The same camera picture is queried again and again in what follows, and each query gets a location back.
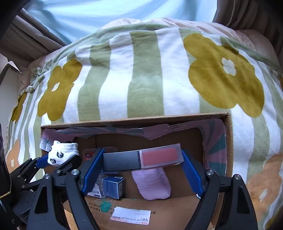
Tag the left brown curtain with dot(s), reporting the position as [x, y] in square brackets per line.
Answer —
[26, 39]

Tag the white bedside furniture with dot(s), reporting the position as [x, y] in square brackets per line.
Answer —
[9, 92]

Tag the pink cloth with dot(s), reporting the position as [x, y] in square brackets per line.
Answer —
[152, 184]

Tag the red blue floss box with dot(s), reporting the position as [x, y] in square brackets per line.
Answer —
[88, 153]

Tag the floral striped blanket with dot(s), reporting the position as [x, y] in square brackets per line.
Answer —
[133, 69]

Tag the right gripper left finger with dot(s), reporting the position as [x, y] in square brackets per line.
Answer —
[77, 184]

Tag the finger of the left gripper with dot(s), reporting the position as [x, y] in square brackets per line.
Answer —
[30, 167]
[72, 163]

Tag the white blue plastic case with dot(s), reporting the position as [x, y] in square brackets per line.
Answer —
[97, 191]

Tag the silver blue small box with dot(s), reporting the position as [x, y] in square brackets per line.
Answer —
[114, 186]

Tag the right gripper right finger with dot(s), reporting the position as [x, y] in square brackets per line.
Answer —
[237, 211]

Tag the light blue sheer curtain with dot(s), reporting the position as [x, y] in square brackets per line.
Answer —
[71, 20]

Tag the red lip gloss tube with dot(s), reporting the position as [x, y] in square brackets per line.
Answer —
[143, 159]

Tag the white panda sock roll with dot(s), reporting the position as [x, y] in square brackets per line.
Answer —
[61, 152]

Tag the brown curtain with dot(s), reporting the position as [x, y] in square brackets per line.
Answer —
[26, 39]
[263, 16]

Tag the right brown curtain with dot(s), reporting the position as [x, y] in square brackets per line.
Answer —
[263, 16]

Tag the pink teal cardboard box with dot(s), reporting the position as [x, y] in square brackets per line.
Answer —
[207, 137]

